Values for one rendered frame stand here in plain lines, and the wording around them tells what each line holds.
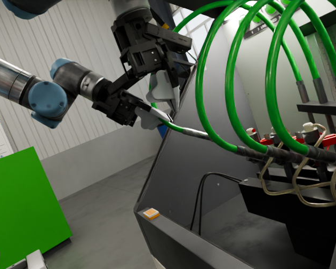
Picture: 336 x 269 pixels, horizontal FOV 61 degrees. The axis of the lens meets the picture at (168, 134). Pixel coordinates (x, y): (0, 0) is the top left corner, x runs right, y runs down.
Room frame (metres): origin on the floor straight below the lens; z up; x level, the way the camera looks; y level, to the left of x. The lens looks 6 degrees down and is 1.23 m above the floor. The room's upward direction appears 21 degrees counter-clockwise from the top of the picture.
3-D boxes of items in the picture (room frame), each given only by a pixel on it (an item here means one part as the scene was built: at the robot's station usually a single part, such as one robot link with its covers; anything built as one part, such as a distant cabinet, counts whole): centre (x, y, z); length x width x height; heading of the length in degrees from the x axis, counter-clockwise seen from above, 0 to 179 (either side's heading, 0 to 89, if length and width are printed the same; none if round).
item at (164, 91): (0.59, -0.02, 1.25); 0.06 x 0.03 x 0.09; 113
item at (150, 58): (0.61, -0.01, 1.36); 0.09 x 0.08 x 0.12; 113
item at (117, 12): (0.61, -0.02, 1.44); 0.08 x 0.08 x 0.05
